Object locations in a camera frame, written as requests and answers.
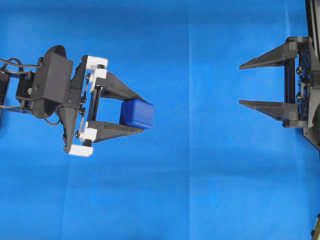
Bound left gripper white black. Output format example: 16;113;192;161
61;55;146;157

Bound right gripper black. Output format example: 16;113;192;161
239;36;320;128

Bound blue block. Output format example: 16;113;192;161
119;99;155;129

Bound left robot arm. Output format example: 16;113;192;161
0;46;155;157

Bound blue table cloth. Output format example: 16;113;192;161
0;0;320;240

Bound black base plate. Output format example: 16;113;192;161
302;125;320;151

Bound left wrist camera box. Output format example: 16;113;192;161
31;44;83;151

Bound black aluminium frame rail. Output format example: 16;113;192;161
305;0;320;71

